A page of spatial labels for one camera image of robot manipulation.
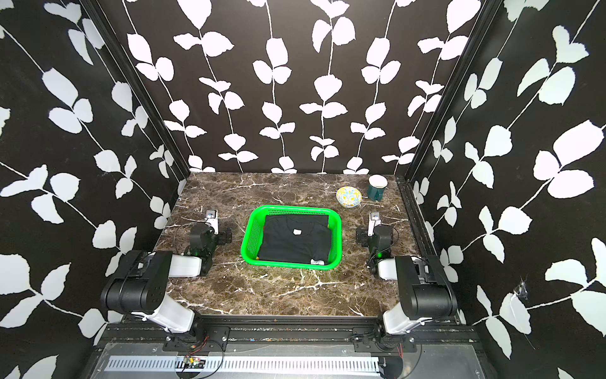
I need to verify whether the dark green mug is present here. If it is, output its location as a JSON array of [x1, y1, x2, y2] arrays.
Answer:
[[367, 175, 388, 202]]

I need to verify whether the small circuit board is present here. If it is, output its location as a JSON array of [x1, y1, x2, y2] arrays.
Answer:
[[180, 357, 206, 371]]

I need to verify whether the black t-shirt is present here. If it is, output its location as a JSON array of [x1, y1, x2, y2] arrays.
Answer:
[[257, 214, 332, 265]]

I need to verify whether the black front mounting rail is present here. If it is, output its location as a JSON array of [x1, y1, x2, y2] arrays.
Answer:
[[98, 315, 482, 356]]

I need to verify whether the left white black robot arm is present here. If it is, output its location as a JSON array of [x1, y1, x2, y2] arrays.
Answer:
[[100, 221, 232, 334]]

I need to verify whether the patterned yellow blue bowl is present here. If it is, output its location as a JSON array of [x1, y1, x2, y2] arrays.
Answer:
[[336, 186, 362, 208]]

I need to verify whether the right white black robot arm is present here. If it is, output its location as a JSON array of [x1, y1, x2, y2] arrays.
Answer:
[[355, 223, 459, 336]]

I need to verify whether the green plastic basket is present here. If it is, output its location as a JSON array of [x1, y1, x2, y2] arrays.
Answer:
[[241, 205, 342, 270]]

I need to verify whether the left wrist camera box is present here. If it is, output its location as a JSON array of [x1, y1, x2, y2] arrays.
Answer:
[[205, 209, 219, 235]]

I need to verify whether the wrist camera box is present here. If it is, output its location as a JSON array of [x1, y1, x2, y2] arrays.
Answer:
[[368, 212, 381, 237], [205, 209, 219, 235]]

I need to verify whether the white perforated rail strip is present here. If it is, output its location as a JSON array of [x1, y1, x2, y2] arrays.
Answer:
[[102, 355, 380, 375]]

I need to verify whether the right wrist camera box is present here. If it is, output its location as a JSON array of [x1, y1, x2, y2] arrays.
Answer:
[[368, 212, 381, 237]]

